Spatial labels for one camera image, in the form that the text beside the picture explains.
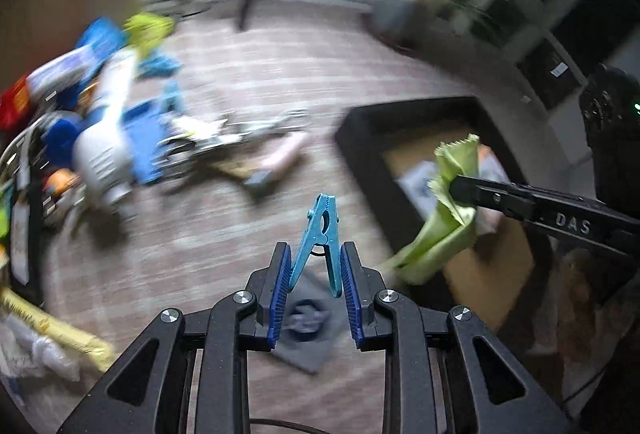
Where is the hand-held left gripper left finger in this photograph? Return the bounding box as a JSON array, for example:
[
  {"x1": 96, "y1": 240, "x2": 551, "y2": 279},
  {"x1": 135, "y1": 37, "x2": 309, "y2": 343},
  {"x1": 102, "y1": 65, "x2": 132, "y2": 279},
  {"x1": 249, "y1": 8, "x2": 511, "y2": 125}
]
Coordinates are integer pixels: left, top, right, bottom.
[{"x1": 57, "y1": 241, "x2": 293, "y2": 434}]

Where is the grey plant pot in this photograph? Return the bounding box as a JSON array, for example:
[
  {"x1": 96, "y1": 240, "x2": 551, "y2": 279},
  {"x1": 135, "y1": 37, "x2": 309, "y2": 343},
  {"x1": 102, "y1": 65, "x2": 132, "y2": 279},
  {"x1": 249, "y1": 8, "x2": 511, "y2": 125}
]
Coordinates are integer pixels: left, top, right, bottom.
[{"x1": 372, "y1": 0, "x2": 453, "y2": 52}]

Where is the white patterned lighter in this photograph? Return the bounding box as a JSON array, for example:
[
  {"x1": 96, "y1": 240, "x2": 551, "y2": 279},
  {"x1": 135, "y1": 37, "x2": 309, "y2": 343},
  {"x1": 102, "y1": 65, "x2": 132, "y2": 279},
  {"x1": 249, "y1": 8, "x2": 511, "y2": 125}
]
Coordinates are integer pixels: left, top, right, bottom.
[{"x1": 167, "y1": 116, "x2": 228, "y2": 155}]

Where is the white USB cable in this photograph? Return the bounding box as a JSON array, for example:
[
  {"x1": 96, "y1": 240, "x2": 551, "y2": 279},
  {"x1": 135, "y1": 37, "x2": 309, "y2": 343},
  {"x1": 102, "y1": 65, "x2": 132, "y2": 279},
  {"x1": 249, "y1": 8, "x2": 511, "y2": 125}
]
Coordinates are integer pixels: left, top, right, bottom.
[{"x1": 272, "y1": 109, "x2": 311, "y2": 131}]

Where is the red packet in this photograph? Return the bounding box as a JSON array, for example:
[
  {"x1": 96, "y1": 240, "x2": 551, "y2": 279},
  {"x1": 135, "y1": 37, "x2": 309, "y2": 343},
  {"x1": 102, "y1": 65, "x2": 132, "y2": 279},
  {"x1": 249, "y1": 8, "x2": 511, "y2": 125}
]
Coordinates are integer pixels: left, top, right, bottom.
[{"x1": 0, "y1": 76, "x2": 33, "y2": 132}]

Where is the white printed card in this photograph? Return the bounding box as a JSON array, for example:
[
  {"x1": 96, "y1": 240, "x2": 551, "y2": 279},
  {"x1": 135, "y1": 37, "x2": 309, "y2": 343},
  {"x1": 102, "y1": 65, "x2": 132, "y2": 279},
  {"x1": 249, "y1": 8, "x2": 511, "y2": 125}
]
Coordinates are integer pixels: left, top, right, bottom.
[{"x1": 397, "y1": 160, "x2": 443, "y2": 212}]

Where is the white plastic bag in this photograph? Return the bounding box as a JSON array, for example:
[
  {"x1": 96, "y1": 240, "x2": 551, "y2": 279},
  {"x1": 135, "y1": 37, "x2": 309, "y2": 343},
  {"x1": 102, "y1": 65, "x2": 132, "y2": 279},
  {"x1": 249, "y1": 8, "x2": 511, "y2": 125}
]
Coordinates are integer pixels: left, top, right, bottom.
[{"x1": 0, "y1": 314, "x2": 83, "y2": 397}]

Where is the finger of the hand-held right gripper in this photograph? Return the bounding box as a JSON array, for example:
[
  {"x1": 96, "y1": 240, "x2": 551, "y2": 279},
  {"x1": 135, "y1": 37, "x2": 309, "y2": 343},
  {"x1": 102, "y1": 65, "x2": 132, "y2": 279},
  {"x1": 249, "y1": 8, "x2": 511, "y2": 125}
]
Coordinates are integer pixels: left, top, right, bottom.
[{"x1": 449, "y1": 174, "x2": 547, "y2": 229}]

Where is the orange white packet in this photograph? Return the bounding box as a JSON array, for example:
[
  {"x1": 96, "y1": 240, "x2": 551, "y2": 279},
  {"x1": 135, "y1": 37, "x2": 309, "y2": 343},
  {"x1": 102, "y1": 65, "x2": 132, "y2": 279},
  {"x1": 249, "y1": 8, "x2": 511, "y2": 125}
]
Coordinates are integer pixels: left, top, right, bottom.
[{"x1": 475, "y1": 145, "x2": 507, "y2": 195}]

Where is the black box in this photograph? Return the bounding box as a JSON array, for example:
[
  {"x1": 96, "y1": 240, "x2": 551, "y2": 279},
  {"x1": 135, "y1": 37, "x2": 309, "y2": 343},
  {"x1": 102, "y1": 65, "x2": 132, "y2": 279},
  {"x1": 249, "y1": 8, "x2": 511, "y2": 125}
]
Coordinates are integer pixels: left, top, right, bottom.
[{"x1": 334, "y1": 95, "x2": 558, "y2": 347}]

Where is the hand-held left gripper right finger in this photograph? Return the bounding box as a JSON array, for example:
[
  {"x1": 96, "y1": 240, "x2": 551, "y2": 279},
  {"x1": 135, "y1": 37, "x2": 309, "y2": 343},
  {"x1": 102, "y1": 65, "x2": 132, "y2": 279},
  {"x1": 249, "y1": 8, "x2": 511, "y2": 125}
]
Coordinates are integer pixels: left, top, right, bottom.
[{"x1": 340, "y1": 241, "x2": 573, "y2": 434}]

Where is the blue phone stand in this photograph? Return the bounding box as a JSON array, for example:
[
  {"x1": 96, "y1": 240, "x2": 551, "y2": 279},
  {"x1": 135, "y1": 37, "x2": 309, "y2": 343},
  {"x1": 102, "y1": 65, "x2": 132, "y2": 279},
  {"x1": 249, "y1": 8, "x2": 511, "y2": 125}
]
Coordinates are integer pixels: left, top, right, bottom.
[{"x1": 120, "y1": 96, "x2": 173, "y2": 187}]

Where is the person's right hand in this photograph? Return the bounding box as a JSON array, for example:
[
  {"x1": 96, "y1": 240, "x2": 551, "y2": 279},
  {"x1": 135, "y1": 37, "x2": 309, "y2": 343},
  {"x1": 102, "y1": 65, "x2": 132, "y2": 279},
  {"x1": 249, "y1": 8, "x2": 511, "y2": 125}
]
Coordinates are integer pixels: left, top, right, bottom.
[{"x1": 552, "y1": 248, "x2": 608, "y2": 315}]

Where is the white blue-print wipes pack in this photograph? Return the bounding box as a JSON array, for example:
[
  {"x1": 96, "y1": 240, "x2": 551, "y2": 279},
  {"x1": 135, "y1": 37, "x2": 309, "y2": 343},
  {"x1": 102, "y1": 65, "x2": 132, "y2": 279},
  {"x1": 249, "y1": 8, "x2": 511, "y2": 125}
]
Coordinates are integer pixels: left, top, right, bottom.
[{"x1": 27, "y1": 49, "x2": 103, "y2": 97}]

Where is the black stand leg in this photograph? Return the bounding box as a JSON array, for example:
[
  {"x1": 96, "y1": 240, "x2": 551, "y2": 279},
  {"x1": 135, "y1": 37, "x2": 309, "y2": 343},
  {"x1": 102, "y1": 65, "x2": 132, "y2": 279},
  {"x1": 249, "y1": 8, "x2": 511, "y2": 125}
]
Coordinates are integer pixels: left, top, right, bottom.
[{"x1": 236, "y1": 0, "x2": 258, "y2": 32}]

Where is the green spider plant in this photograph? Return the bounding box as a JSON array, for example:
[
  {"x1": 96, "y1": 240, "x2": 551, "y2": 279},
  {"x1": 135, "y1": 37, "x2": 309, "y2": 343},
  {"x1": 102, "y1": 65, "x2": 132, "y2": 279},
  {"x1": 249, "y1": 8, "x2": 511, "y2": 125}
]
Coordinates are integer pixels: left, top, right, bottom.
[{"x1": 310, "y1": 0, "x2": 506, "y2": 45}]

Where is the pink tube grey cap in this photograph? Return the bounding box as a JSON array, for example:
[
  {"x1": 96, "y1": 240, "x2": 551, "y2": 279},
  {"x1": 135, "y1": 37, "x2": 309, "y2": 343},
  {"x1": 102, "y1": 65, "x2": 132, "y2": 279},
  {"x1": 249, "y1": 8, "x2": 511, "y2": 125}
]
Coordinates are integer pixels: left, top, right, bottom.
[{"x1": 245, "y1": 133, "x2": 307, "y2": 195}]

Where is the green cloth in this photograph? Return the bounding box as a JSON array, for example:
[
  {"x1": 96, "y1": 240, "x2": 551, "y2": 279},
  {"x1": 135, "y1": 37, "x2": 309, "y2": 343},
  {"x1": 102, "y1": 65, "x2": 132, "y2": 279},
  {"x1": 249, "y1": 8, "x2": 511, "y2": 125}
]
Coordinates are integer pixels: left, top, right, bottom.
[{"x1": 389, "y1": 133, "x2": 485, "y2": 286}]

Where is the yellow-green shuttlecock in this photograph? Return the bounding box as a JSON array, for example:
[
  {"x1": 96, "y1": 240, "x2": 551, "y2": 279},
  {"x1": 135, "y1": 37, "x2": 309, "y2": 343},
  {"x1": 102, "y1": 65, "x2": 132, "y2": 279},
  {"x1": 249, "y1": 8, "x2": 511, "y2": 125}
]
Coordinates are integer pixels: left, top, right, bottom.
[{"x1": 122, "y1": 13, "x2": 177, "y2": 60}]

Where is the grey mat with logo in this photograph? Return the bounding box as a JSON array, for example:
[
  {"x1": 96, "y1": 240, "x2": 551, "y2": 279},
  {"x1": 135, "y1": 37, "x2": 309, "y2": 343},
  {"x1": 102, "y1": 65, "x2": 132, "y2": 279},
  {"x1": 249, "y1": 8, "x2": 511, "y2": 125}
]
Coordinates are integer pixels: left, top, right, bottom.
[{"x1": 277, "y1": 266, "x2": 351, "y2": 374}]

